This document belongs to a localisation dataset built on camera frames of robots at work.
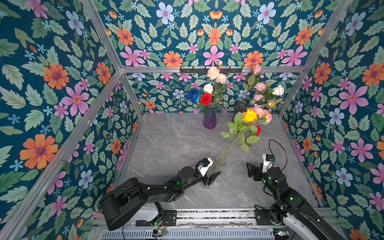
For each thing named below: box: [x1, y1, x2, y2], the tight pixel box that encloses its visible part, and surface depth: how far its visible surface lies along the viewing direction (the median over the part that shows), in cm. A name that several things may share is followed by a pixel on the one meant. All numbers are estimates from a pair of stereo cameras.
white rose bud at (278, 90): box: [271, 84, 285, 96], surface depth 73 cm
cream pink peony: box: [207, 66, 228, 84], surface depth 89 cm
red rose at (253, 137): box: [240, 125, 262, 154], surface depth 75 cm
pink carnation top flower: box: [252, 106, 272, 124], surface depth 75 cm
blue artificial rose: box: [188, 88, 202, 103], surface depth 71 cm
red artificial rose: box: [200, 93, 213, 106], surface depth 72 cm
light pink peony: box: [250, 82, 267, 105], surface depth 88 cm
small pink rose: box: [242, 64, 262, 104], surface depth 91 cm
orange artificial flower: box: [217, 108, 258, 164], surface depth 72 cm
